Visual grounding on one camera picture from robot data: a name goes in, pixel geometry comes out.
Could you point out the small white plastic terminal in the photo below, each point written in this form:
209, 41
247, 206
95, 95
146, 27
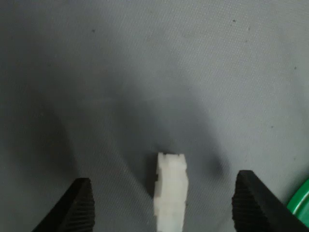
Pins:
171, 191

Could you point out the round green lid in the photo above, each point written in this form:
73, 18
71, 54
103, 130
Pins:
300, 197

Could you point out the dark grey mat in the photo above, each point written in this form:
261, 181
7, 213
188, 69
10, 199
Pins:
149, 72

